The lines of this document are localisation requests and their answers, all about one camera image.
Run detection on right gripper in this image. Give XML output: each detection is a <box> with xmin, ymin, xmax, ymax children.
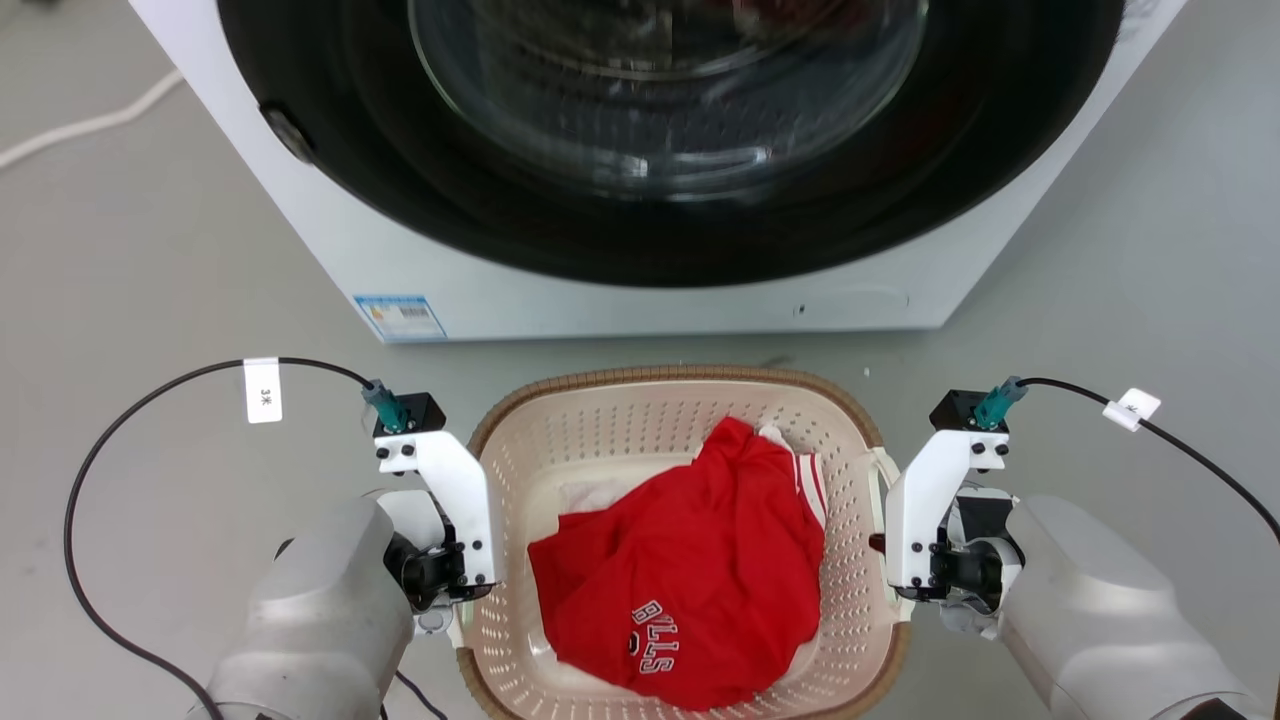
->
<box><xmin>925</xmin><ymin>487</ymin><xmax>1025</xmax><ymax>613</ymax></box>

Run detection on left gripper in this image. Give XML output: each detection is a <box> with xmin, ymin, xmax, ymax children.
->
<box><xmin>380</xmin><ymin>490</ymin><xmax>493</xmax><ymax>615</ymax></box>

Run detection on beige perforated laundry basket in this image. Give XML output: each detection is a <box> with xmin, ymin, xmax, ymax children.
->
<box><xmin>457</xmin><ymin>365</ymin><xmax>913</xmax><ymax>720</ymax></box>

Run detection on white garment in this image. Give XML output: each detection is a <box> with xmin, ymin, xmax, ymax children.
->
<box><xmin>555</xmin><ymin>478</ymin><xmax>643</xmax><ymax>518</ymax></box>

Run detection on blue white energy label sticker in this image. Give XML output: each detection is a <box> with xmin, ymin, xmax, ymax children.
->
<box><xmin>354</xmin><ymin>295</ymin><xmax>448</xmax><ymax>342</ymax></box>

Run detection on red Bulls jersey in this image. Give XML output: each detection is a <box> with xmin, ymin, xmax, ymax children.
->
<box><xmin>527</xmin><ymin>416</ymin><xmax>830</xmax><ymax>712</ymax></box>

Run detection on white front-load washing machine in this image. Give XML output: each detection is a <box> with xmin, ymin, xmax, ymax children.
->
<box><xmin>130</xmin><ymin>0</ymin><xmax>1191</xmax><ymax>344</ymax></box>

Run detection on black round washer door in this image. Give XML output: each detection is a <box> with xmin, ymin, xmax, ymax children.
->
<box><xmin>215</xmin><ymin>0</ymin><xmax>1127</xmax><ymax>289</ymax></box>

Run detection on teal left cable connector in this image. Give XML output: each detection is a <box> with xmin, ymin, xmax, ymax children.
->
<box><xmin>361</xmin><ymin>380</ymin><xmax>413</xmax><ymax>435</ymax></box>

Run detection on teal cable connector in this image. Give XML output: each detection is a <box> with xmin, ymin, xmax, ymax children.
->
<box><xmin>973</xmin><ymin>376</ymin><xmax>1029</xmax><ymax>431</ymax></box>
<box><xmin>361</xmin><ymin>380</ymin><xmax>413</xmax><ymax>435</ymax></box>

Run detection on teal right cable connector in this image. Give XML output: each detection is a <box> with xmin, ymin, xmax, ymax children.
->
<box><xmin>973</xmin><ymin>376</ymin><xmax>1029</xmax><ymax>431</ymax></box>

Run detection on small white cable tag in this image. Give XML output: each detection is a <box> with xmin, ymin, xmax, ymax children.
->
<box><xmin>1103</xmin><ymin>388</ymin><xmax>1163</xmax><ymax>433</ymax></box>

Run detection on white paper cable label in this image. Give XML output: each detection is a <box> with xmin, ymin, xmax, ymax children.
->
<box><xmin>243</xmin><ymin>358</ymin><xmax>284</xmax><ymax>425</ymax></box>

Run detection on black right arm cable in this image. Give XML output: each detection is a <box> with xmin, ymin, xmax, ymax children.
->
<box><xmin>1020</xmin><ymin>377</ymin><xmax>1280</xmax><ymax>546</ymax></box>

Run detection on white floor cable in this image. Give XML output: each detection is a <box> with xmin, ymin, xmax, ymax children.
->
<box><xmin>0</xmin><ymin>68</ymin><xmax>186</xmax><ymax>171</ymax></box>

